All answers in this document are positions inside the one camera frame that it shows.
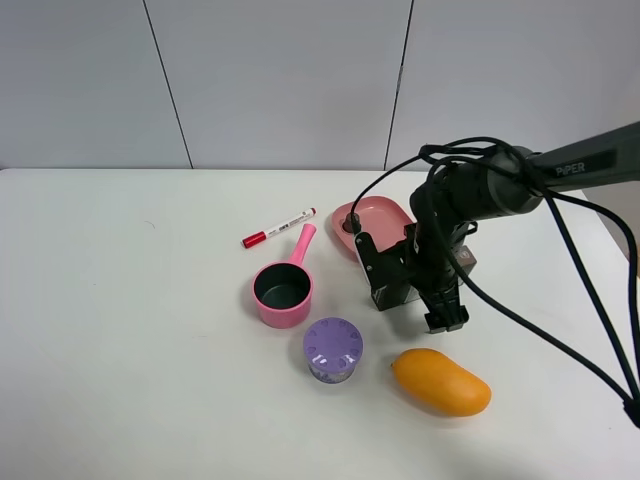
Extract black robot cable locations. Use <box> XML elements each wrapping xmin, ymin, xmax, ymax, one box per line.
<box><xmin>346</xmin><ymin>136</ymin><xmax>640</xmax><ymax>430</ymax></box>

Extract yellow mango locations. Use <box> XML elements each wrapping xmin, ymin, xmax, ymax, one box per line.
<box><xmin>391</xmin><ymin>348</ymin><xmax>492</xmax><ymax>417</ymax></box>

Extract brown coffee capsule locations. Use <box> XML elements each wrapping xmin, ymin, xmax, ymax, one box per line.
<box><xmin>341</xmin><ymin>215</ymin><xmax>353</xmax><ymax>234</ymax></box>

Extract purple lidded jar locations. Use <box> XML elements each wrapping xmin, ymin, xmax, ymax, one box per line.
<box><xmin>303</xmin><ymin>317</ymin><xmax>364</xmax><ymax>384</ymax></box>

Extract brown capsule box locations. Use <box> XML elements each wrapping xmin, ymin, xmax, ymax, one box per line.
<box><xmin>371</xmin><ymin>245</ymin><xmax>477</xmax><ymax>311</ymax></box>

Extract red whiteboard marker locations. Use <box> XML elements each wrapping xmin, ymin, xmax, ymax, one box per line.
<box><xmin>241</xmin><ymin>207</ymin><xmax>317</xmax><ymax>249</ymax></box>

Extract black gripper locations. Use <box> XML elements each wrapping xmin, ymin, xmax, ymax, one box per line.
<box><xmin>354</xmin><ymin>223</ymin><xmax>469</xmax><ymax>334</ymax></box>

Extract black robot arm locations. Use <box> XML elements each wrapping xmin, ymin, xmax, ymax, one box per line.
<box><xmin>347</xmin><ymin>123</ymin><xmax>639</xmax><ymax>333</ymax></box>

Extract pink toy saucepan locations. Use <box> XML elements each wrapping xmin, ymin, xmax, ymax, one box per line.
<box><xmin>252</xmin><ymin>224</ymin><xmax>316</xmax><ymax>329</ymax></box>

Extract pink square plate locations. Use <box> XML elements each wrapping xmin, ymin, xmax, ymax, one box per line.
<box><xmin>330</xmin><ymin>196</ymin><xmax>414</xmax><ymax>261</ymax></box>

